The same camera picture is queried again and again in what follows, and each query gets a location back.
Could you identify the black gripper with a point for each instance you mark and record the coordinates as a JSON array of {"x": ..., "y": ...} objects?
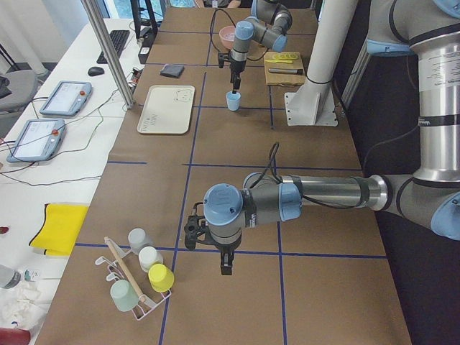
[
  {"x": 225, "y": 251},
  {"x": 236, "y": 67}
]

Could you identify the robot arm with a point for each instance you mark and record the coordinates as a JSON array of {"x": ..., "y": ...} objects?
[
  {"x": 428, "y": 197},
  {"x": 268, "y": 25}
]

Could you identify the yellow upturned cup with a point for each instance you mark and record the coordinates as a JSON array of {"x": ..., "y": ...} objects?
[{"x": 161, "y": 277}]

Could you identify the white upturned cup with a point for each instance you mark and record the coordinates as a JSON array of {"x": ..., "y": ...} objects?
[{"x": 149, "y": 256}]

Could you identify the grey upturned cup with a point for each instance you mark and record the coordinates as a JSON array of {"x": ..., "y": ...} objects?
[{"x": 139, "y": 239}]

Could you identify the green upturned cup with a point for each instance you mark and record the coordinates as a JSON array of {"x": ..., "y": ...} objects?
[{"x": 123, "y": 295}]

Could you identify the pink bowl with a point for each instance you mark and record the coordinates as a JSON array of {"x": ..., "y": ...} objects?
[{"x": 226, "y": 35}]

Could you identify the lower lemon slice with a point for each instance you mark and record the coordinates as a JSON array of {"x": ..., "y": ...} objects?
[{"x": 280, "y": 57}]

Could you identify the lemon slice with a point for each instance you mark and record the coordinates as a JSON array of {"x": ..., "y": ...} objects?
[
  {"x": 289, "y": 56},
  {"x": 280, "y": 57}
]

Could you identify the wooden cutting board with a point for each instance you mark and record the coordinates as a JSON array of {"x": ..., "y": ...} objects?
[{"x": 280, "y": 79}]

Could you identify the upper lemon slice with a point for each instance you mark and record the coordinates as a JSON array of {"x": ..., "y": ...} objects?
[{"x": 289, "y": 56}]

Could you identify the yellow plastic knife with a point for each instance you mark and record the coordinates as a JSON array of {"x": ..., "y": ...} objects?
[{"x": 283, "y": 62}]

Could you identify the grey folded cloth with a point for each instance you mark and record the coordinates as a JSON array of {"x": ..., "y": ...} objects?
[{"x": 172, "y": 70}]

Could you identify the white bear serving tray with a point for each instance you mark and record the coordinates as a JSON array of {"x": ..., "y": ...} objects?
[{"x": 167, "y": 110}]

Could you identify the wooden rack rod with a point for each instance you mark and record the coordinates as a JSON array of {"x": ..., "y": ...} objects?
[{"x": 119, "y": 254}]

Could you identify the black keyboard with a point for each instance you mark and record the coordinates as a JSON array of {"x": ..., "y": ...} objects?
[{"x": 118, "y": 38}]

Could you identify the black computer mouse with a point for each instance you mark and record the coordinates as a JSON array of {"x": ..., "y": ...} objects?
[{"x": 95, "y": 71}]

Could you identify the far teach pendant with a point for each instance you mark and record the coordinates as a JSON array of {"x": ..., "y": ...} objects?
[{"x": 67, "y": 99}]

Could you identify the teach pendant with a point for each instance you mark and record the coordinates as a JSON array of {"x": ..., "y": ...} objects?
[
  {"x": 38, "y": 141},
  {"x": 67, "y": 99}
]

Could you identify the yellow cloth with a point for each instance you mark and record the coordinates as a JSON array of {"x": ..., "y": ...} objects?
[{"x": 60, "y": 229}]

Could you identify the near teach pendant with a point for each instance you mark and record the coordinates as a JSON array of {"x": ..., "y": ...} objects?
[{"x": 38, "y": 141}]

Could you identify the steel knife handle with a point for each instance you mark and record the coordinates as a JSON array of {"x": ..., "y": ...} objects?
[{"x": 286, "y": 71}]

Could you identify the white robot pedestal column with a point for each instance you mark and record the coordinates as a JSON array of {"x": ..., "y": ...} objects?
[{"x": 313, "y": 103}]

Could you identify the white wire cup rack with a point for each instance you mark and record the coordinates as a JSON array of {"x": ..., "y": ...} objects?
[{"x": 113, "y": 273}]

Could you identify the aluminium frame post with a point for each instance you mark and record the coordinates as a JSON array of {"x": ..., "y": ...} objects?
[{"x": 102, "y": 35}]

